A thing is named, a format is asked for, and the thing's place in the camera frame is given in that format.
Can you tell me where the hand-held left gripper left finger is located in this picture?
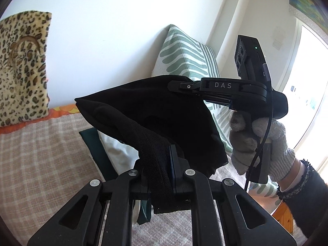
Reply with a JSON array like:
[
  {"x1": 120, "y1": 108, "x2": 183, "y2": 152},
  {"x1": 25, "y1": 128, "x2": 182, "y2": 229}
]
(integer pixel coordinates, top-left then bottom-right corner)
[{"x1": 27, "y1": 170, "x2": 152, "y2": 246}]

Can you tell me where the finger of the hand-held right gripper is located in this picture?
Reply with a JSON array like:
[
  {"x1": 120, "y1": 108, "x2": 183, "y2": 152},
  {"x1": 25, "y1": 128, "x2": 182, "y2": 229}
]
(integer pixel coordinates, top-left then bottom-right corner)
[{"x1": 168, "y1": 80, "x2": 203, "y2": 97}]

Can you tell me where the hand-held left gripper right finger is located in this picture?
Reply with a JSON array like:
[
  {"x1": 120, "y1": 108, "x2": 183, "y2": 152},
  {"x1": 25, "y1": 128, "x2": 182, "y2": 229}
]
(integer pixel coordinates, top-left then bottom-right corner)
[{"x1": 169, "y1": 144, "x2": 298, "y2": 246}]

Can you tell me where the black garment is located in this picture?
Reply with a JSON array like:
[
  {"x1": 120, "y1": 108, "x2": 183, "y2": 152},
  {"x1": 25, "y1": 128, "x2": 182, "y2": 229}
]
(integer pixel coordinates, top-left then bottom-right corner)
[{"x1": 74, "y1": 75, "x2": 229, "y2": 214}]

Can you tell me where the person's right forearm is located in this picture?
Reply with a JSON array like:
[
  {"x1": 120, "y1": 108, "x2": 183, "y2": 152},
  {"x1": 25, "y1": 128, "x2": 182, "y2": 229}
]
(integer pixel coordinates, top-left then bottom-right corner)
[{"x1": 276, "y1": 159, "x2": 328, "y2": 239}]

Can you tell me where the person's right hand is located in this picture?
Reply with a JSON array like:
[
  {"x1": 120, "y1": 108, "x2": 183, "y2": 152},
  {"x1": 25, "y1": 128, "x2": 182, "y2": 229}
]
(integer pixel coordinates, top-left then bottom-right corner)
[{"x1": 229, "y1": 111, "x2": 296, "y2": 182}]

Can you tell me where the green and white striped pillow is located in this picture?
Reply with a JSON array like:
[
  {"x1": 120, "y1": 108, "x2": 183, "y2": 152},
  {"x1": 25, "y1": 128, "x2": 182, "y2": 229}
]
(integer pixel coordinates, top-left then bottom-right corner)
[{"x1": 151, "y1": 24, "x2": 280, "y2": 198}]

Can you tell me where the white garment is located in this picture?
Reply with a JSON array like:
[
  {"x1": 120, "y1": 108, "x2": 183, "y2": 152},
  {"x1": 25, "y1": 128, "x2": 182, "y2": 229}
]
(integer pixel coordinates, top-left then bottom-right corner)
[{"x1": 99, "y1": 131, "x2": 141, "y2": 223}]

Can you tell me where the dark green garment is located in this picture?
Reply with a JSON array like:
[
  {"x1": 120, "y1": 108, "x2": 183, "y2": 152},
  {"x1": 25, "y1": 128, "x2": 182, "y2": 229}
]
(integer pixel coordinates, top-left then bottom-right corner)
[{"x1": 79, "y1": 129, "x2": 152, "y2": 226}]

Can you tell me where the window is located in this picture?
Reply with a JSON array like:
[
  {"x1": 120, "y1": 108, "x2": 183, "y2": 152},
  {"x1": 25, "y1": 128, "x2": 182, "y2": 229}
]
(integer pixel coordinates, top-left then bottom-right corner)
[{"x1": 282, "y1": 18, "x2": 328, "y2": 157}]

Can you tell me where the pink checked blanket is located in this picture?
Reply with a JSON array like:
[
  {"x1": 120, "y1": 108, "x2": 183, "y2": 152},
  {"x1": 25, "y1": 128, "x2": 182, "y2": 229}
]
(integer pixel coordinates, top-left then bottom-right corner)
[{"x1": 0, "y1": 113, "x2": 282, "y2": 246}]

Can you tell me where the wooden stool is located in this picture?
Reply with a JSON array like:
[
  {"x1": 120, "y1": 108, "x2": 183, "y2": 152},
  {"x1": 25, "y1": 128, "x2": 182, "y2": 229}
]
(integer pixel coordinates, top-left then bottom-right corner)
[{"x1": 271, "y1": 201, "x2": 294, "y2": 234}]

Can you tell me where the leopard print cushion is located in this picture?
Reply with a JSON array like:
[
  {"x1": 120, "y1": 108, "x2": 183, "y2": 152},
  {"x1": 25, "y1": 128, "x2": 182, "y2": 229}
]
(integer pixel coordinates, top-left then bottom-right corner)
[{"x1": 0, "y1": 10, "x2": 52, "y2": 128}]

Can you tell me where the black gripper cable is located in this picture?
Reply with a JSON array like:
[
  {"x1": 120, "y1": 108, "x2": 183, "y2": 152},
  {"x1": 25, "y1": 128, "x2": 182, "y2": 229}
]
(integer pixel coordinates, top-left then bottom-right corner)
[{"x1": 245, "y1": 92, "x2": 274, "y2": 193}]

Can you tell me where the framed wall picture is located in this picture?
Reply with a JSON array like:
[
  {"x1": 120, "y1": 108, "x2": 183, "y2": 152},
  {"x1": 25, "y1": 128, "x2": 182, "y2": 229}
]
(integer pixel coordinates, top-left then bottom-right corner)
[{"x1": 288, "y1": 0, "x2": 326, "y2": 31}]

